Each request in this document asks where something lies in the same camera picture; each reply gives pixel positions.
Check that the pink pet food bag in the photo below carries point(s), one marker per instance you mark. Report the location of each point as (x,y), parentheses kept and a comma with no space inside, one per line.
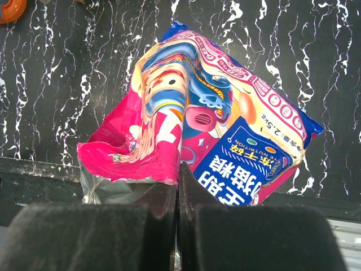
(189,102)

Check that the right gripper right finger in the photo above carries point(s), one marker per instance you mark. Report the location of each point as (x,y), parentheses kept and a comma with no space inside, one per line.
(213,236)

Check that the orange curved toy track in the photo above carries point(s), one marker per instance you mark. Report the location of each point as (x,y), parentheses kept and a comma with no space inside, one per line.
(12,10)

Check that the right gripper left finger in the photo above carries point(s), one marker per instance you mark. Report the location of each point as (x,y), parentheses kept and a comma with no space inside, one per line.
(136,236)

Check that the aluminium frame rail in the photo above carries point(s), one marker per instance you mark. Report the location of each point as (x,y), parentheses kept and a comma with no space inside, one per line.
(347,234)

